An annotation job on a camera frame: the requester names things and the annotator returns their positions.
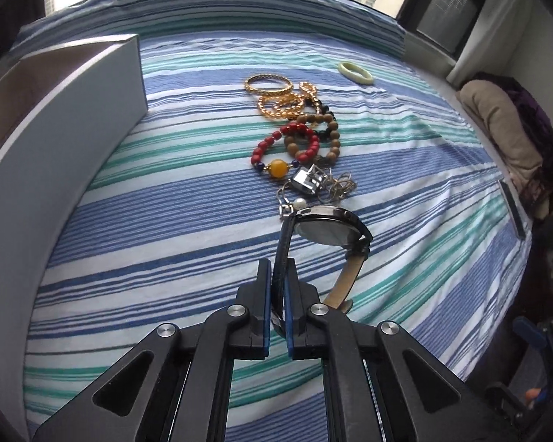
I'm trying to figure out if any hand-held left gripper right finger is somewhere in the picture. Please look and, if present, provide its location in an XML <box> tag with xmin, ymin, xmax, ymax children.
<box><xmin>283</xmin><ymin>258</ymin><xmax>519</xmax><ymax>442</ymax></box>

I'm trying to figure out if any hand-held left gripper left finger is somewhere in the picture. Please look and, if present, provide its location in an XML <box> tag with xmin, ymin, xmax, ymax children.
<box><xmin>32</xmin><ymin>258</ymin><xmax>273</xmax><ymax>442</ymax></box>

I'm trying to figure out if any black leather strap wristwatch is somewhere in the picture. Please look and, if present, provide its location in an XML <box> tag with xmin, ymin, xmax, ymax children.
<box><xmin>271</xmin><ymin>206</ymin><xmax>374</xmax><ymax>332</ymax></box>

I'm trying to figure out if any silver necklace with square pendant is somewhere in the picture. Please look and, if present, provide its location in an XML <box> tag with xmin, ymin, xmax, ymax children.
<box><xmin>276</xmin><ymin>165</ymin><xmax>358</xmax><ymax>222</ymax></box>

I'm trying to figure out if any red bead bracelet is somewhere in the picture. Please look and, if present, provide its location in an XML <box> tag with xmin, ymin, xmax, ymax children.
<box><xmin>250</xmin><ymin>122</ymin><xmax>321</xmax><ymax>180</ymax></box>

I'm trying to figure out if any brown wooden bead bracelet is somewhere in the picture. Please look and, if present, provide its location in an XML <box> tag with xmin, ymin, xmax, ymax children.
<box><xmin>283</xmin><ymin>113</ymin><xmax>342</xmax><ymax>165</ymax></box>

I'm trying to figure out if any amber bead strand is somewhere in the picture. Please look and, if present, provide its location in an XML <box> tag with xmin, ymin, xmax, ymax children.
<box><xmin>257</xmin><ymin>81</ymin><xmax>321</xmax><ymax>123</ymax></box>

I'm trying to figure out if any gold bangle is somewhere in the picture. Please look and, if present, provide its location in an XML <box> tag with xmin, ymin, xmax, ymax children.
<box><xmin>245</xmin><ymin>74</ymin><xmax>292</xmax><ymax>98</ymax></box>

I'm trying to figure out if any white cardboard box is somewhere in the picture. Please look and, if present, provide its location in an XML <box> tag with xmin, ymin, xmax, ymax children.
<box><xmin>0</xmin><ymin>34</ymin><xmax>149</xmax><ymax>442</ymax></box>

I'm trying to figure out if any blue striped bed sheet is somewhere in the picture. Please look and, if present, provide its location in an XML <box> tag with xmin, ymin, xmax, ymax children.
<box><xmin>9</xmin><ymin>0</ymin><xmax>533</xmax><ymax>442</ymax></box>

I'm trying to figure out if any dark flat device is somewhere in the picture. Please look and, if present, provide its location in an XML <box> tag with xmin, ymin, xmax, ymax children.
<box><xmin>498</xmin><ymin>179</ymin><xmax>528</xmax><ymax>240</ymax></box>

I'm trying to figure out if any pale green jade bangle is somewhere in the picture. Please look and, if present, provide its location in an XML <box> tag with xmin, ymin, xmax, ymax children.
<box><xmin>338</xmin><ymin>61</ymin><xmax>375</xmax><ymax>86</ymax></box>

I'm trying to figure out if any beige cloth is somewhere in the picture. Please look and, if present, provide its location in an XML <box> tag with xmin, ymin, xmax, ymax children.
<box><xmin>456</xmin><ymin>79</ymin><xmax>547</xmax><ymax>186</ymax></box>

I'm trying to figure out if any purple cloth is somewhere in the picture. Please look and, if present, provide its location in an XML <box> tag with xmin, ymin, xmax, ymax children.
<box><xmin>502</xmin><ymin>76</ymin><xmax>553</xmax><ymax>208</ymax></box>

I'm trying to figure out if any window vent grille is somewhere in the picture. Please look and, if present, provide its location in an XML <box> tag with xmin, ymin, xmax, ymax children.
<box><xmin>415</xmin><ymin>0</ymin><xmax>480</xmax><ymax>53</ymax></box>

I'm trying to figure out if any black bead bracelet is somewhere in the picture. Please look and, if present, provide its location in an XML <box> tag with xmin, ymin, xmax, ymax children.
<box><xmin>304</xmin><ymin>97</ymin><xmax>337</xmax><ymax>141</ymax></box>

